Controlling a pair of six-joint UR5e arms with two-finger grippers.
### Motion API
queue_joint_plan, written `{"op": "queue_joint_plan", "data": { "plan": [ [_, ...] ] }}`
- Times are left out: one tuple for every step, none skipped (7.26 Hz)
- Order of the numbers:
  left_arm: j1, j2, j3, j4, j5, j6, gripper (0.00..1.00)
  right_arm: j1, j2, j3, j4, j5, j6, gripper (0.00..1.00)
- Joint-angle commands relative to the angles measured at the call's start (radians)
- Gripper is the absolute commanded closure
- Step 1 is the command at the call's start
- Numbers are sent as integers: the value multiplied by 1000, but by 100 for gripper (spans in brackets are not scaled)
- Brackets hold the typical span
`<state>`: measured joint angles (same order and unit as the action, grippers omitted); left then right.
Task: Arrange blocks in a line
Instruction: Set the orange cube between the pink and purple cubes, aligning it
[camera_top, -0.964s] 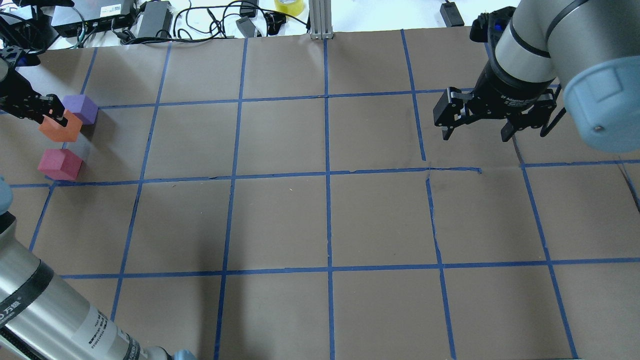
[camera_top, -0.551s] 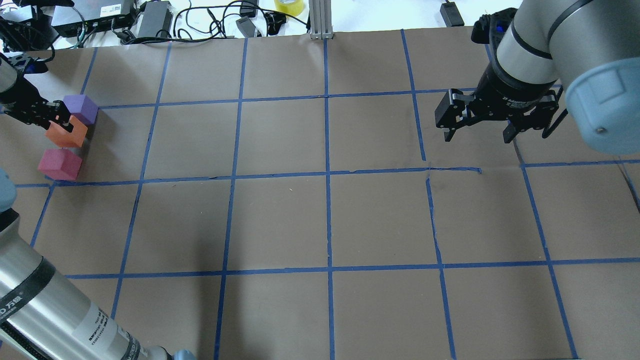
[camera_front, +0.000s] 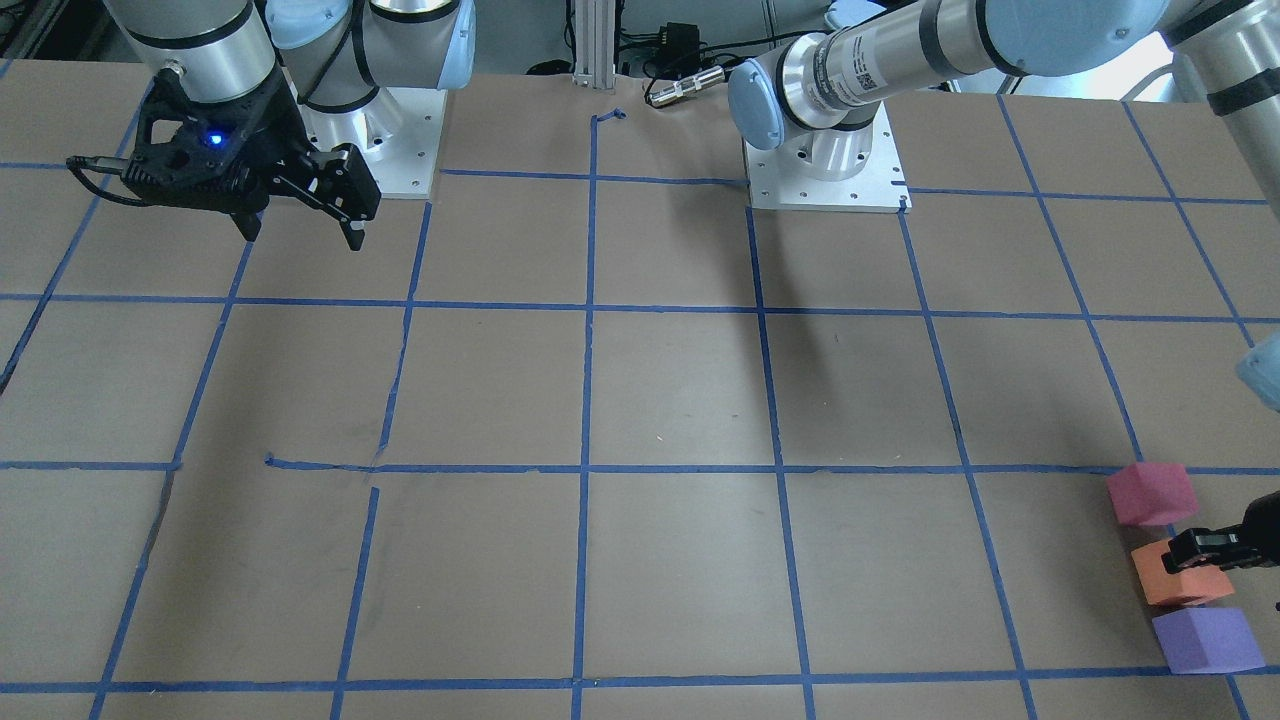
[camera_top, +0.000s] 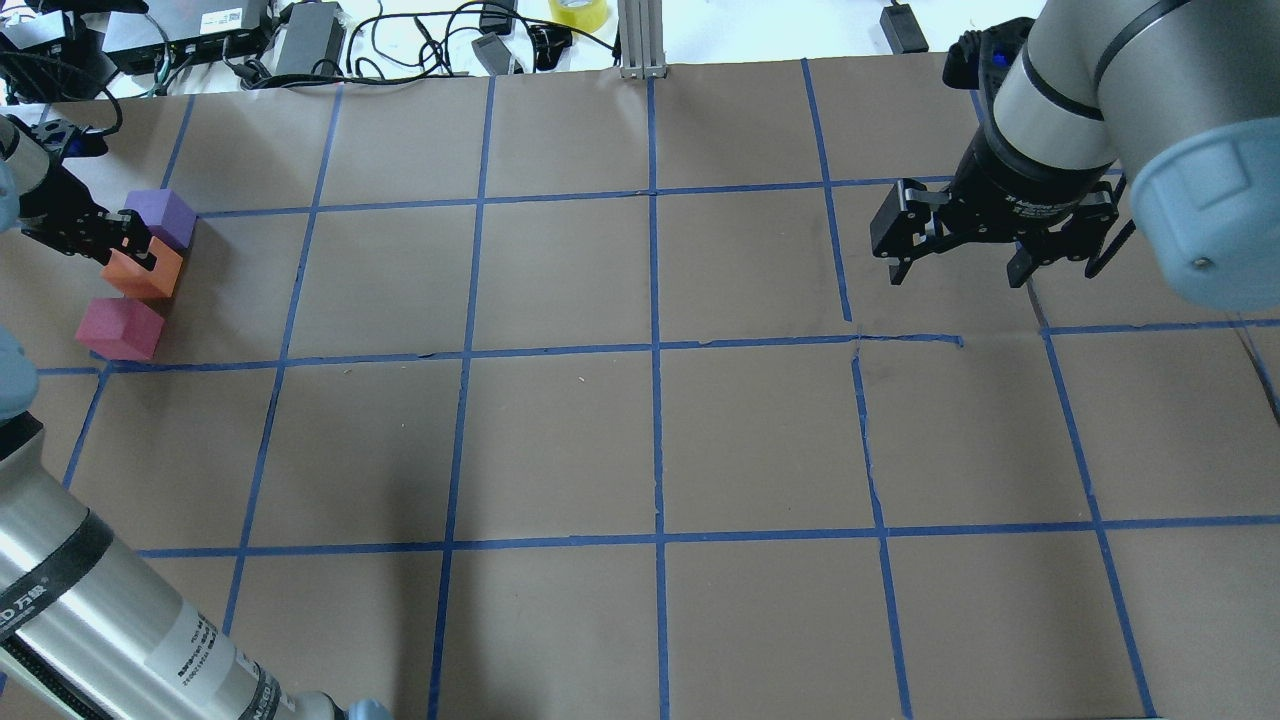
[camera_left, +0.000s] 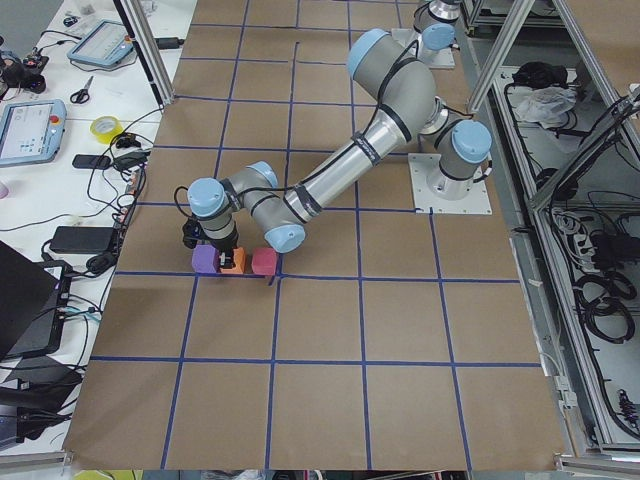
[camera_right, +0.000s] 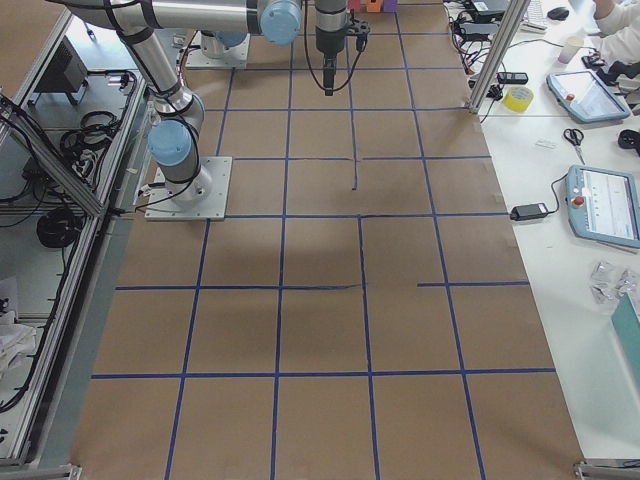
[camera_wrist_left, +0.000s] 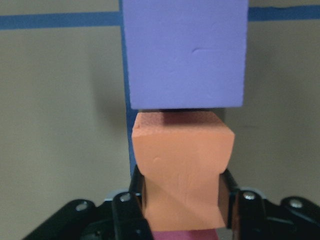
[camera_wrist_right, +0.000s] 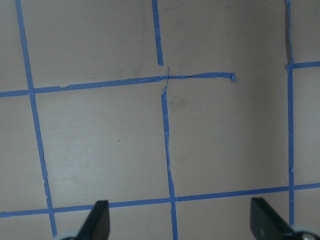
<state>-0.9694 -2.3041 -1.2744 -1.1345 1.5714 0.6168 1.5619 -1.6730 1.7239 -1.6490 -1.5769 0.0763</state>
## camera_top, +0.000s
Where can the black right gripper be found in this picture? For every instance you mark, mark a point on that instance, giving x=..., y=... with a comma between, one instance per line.
x=1010, y=185

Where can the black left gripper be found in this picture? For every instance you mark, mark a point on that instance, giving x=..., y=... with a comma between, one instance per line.
x=55, y=206

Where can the orange foam cube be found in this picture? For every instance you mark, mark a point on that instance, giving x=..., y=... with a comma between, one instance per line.
x=125, y=275

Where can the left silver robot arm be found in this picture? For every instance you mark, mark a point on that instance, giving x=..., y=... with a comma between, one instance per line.
x=87, y=624

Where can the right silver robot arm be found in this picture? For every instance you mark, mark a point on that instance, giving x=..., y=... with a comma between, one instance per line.
x=1099, y=119

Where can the purple foam cube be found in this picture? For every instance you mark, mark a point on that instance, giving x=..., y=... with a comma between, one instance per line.
x=169, y=217

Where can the red foam cube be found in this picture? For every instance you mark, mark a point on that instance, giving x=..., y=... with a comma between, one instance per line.
x=120, y=329

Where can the black power adapter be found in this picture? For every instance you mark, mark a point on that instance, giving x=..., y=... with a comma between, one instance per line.
x=901, y=29

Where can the yellow tape roll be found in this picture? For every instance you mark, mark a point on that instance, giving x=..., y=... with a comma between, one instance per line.
x=584, y=15

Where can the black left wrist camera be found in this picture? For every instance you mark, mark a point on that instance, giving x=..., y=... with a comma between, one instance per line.
x=62, y=139

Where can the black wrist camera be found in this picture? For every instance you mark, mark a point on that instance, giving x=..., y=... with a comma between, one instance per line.
x=62, y=139
x=980, y=60

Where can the aluminium frame post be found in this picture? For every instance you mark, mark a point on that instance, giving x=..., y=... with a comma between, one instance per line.
x=641, y=38

